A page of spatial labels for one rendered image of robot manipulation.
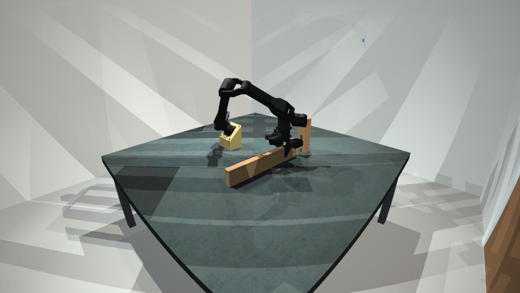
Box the wooden post with slot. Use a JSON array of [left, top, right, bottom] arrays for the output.
[[297, 117, 312, 153]]

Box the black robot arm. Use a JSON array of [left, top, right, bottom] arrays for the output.
[[213, 77, 308, 146]]

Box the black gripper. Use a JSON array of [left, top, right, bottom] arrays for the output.
[[265, 125, 304, 158]]

